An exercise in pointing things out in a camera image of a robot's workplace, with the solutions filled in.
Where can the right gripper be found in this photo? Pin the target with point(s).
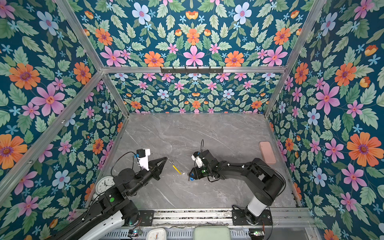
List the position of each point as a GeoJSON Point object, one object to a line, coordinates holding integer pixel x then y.
{"type": "Point", "coordinates": [195, 171]}

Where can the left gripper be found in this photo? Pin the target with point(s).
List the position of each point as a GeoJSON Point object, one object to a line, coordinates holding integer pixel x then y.
{"type": "Point", "coordinates": [154, 169]}

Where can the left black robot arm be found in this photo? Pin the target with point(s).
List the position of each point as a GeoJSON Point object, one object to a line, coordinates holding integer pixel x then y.
{"type": "Point", "coordinates": [113, 208]}

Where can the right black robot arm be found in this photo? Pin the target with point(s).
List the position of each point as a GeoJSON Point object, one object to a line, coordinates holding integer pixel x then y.
{"type": "Point", "coordinates": [264, 182]}

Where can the white round alarm clock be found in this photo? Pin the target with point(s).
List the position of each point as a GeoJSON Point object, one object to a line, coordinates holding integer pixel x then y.
{"type": "Point", "coordinates": [104, 184]}

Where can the pale green box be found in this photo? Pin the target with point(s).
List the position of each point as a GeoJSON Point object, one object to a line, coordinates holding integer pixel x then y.
{"type": "Point", "coordinates": [212, 233]}

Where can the white clock at front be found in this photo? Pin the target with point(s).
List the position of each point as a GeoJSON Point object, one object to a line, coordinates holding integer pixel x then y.
{"type": "Point", "coordinates": [157, 234]}

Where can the pink eraser case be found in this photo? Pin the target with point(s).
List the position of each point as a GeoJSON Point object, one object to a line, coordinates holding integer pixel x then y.
{"type": "Point", "coordinates": [267, 153]}

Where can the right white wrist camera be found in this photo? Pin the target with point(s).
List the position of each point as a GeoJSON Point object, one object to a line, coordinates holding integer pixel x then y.
{"type": "Point", "coordinates": [197, 159]}

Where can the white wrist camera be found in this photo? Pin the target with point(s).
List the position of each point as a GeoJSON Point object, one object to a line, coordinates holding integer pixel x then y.
{"type": "Point", "coordinates": [197, 159]}
{"type": "Point", "coordinates": [143, 158]}

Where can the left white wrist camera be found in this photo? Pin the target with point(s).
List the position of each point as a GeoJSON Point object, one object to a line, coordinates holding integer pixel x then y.
{"type": "Point", "coordinates": [143, 158]}

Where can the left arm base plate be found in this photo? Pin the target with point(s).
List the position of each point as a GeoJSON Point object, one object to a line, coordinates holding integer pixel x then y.
{"type": "Point", "coordinates": [143, 218]}

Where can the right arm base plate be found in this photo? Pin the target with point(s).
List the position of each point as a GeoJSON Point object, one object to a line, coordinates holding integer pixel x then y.
{"type": "Point", "coordinates": [242, 218]}

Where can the black hook rail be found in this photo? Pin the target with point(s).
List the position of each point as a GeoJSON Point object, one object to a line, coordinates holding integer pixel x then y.
{"type": "Point", "coordinates": [192, 70]}

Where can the aluminium front rail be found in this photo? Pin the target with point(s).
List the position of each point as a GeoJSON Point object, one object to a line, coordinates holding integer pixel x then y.
{"type": "Point", "coordinates": [282, 217]}

